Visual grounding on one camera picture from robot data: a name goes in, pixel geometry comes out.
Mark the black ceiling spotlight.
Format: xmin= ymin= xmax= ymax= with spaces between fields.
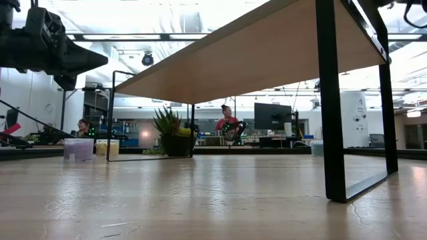
xmin=141 ymin=51 xmax=155 ymax=67

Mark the blue candle glass jar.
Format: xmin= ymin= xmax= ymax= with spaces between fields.
xmin=310 ymin=139 xmax=324 ymax=157

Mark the clear plastic container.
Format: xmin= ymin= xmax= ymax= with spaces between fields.
xmin=63 ymin=138 xmax=95 ymax=163

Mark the potted succulent plant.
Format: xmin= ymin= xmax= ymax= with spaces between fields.
xmin=151 ymin=105 xmax=197 ymax=157

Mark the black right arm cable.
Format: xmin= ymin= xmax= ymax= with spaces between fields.
xmin=402 ymin=1 xmax=427 ymax=29

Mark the white round pillar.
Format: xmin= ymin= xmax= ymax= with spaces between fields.
xmin=340 ymin=91 xmax=370 ymax=149

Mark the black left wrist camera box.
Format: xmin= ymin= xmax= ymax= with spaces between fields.
xmin=25 ymin=5 xmax=66 ymax=39

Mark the yellow candle glass jar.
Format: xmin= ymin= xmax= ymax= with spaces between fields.
xmin=95 ymin=139 xmax=120 ymax=158

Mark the wooden shelf riser black frame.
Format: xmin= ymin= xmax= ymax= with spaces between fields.
xmin=106 ymin=0 xmax=400 ymax=203

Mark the person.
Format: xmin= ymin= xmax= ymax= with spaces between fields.
xmin=215 ymin=104 xmax=241 ymax=141
xmin=75 ymin=118 xmax=96 ymax=138

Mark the small black computer monitor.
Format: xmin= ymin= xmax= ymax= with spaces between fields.
xmin=5 ymin=107 xmax=20 ymax=130

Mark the black rig post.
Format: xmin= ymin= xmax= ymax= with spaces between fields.
xmin=61 ymin=89 xmax=67 ymax=131

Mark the dark shelving unit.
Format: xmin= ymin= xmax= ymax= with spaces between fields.
xmin=83 ymin=90 xmax=111 ymax=136

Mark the black angled bar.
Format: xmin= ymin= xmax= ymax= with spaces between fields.
xmin=0 ymin=131 xmax=33 ymax=150

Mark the red bar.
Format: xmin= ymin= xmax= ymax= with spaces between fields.
xmin=2 ymin=123 xmax=22 ymax=136

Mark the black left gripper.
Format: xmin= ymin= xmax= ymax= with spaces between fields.
xmin=0 ymin=28 xmax=109 ymax=91

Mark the blue storage bin rack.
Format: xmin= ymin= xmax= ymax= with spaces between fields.
xmin=113 ymin=120 xmax=140 ymax=148

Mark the grey office chair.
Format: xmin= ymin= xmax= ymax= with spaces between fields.
xmin=369 ymin=133 xmax=386 ymax=149

